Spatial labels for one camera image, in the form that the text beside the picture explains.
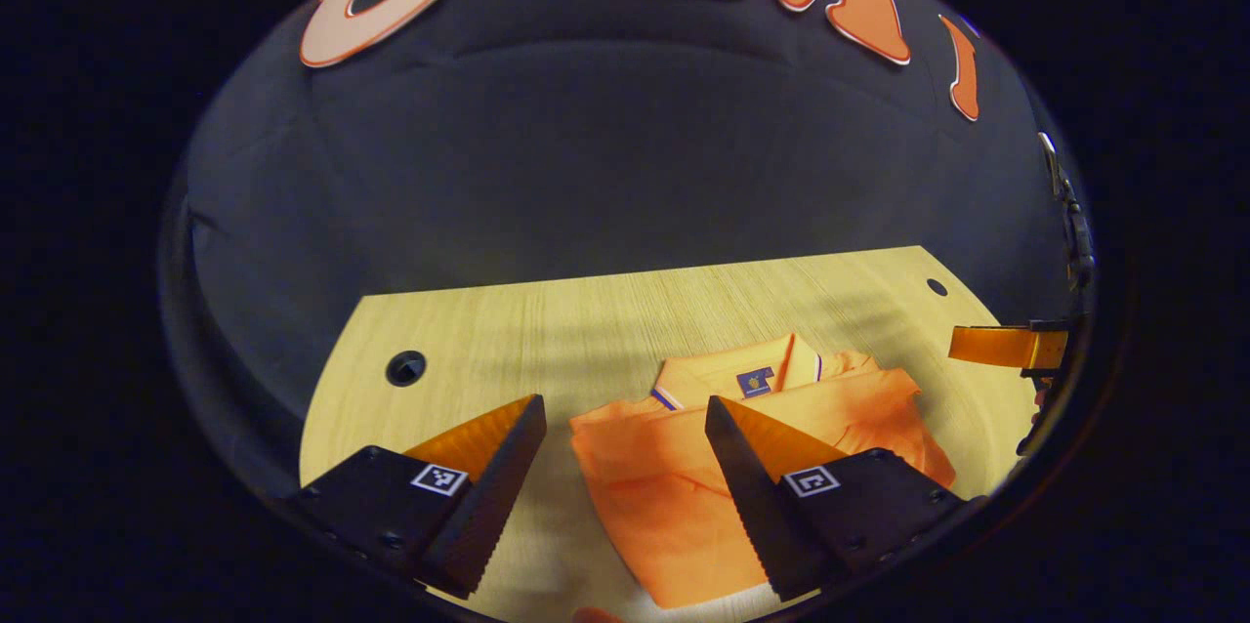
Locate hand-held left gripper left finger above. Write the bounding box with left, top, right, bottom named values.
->
left=291, top=395, right=548, bottom=601

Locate orange polo T-shirt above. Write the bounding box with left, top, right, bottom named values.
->
left=568, top=332, right=959, bottom=611

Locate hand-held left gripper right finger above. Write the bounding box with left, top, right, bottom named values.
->
left=704, top=395, right=979, bottom=603

